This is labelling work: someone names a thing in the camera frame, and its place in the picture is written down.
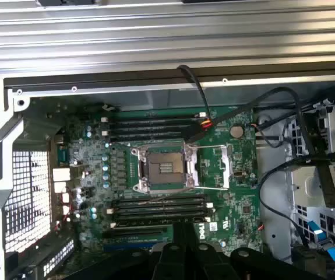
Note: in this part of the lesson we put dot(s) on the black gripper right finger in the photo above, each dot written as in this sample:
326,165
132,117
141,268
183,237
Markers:
208,262

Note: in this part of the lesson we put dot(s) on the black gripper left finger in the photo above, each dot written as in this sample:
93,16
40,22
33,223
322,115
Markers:
167,262

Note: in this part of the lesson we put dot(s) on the black RAM slot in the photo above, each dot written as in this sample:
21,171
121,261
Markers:
155,118
155,132
126,199
161,213
155,125
161,206
149,139

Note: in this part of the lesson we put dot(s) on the green Dell motherboard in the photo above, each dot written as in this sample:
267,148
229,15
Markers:
243,189

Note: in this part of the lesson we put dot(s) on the metal socket cover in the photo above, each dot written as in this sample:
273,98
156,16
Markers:
227,175

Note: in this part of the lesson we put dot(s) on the CPU socket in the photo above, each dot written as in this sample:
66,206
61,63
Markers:
164,169

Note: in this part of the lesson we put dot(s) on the grey metal drive cage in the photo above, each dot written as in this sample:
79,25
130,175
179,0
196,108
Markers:
304,186

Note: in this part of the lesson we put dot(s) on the silver coin battery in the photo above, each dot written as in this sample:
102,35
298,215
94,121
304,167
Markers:
236,131

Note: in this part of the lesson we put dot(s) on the open grey PC case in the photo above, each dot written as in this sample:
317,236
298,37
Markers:
155,97

